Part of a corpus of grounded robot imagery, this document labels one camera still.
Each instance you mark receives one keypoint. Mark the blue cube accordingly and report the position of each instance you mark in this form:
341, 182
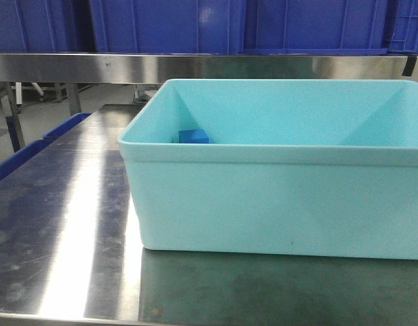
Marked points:
193, 136

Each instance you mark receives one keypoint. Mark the light teal plastic tub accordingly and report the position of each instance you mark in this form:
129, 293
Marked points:
324, 167

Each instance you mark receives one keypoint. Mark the blue crate upper right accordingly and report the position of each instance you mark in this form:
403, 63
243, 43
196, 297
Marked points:
315, 27

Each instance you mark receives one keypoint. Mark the blue crate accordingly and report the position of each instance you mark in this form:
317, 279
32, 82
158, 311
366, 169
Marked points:
169, 27
45, 27
315, 27

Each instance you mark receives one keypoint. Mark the blue crate upper middle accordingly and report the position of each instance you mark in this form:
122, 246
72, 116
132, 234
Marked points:
169, 27

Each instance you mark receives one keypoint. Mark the blue bin beside table near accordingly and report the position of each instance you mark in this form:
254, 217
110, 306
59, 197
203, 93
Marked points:
22, 156

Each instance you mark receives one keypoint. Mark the black tape strip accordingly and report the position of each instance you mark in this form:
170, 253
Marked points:
409, 66

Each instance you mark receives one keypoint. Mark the blue crate upper left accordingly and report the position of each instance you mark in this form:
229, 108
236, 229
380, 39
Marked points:
45, 27

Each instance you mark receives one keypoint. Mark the steel shelf rail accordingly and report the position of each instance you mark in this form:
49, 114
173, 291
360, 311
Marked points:
156, 69

